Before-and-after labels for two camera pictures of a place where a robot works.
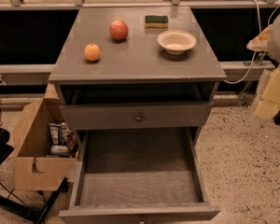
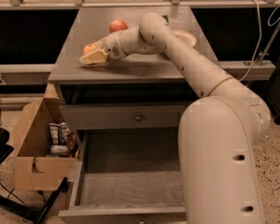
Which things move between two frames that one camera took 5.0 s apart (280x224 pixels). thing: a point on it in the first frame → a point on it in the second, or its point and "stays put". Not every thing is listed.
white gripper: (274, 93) → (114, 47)
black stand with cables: (0, 149) stays put
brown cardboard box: (35, 168) stays put
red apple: (119, 30) stays put
